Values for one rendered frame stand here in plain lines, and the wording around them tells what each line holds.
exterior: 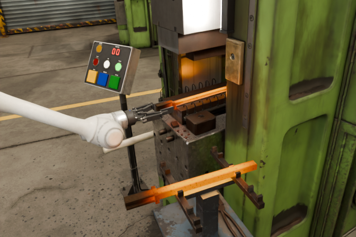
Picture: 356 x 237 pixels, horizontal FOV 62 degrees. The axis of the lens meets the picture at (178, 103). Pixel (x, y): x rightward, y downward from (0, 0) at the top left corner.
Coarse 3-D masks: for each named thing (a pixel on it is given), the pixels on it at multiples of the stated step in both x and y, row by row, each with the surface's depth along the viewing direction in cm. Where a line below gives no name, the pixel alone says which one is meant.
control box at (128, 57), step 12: (108, 48) 180; (120, 48) 174; (132, 48) 170; (108, 60) 178; (120, 60) 173; (132, 60) 172; (108, 72) 177; (120, 72) 172; (132, 72) 174; (96, 84) 181; (108, 84) 176; (120, 84) 171
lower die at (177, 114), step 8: (200, 88) 166; (208, 88) 163; (216, 88) 163; (176, 96) 158; (184, 96) 155; (208, 96) 152; (224, 96) 152; (192, 104) 146; (200, 104) 146; (208, 104) 147; (216, 104) 150; (176, 112) 145; (184, 112) 141; (192, 112) 144; (216, 112) 152; (176, 120) 148
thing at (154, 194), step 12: (228, 168) 101; (240, 168) 100; (252, 168) 102; (192, 180) 96; (204, 180) 96; (216, 180) 98; (144, 192) 92; (156, 192) 91; (168, 192) 92; (132, 204) 90; (144, 204) 91
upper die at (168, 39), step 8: (160, 32) 138; (168, 32) 131; (176, 32) 125; (200, 32) 129; (208, 32) 131; (216, 32) 133; (160, 40) 140; (168, 40) 133; (176, 40) 126; (184, 40) 127; (192, 40) 128; (200, 40) 131; (208, 40) 133; (216, 40) 135; (224, 40) 137; (168, 48) 135; (176, 48) 128; (184, 48) 128; (192, 48) 130; (200, 48) 132
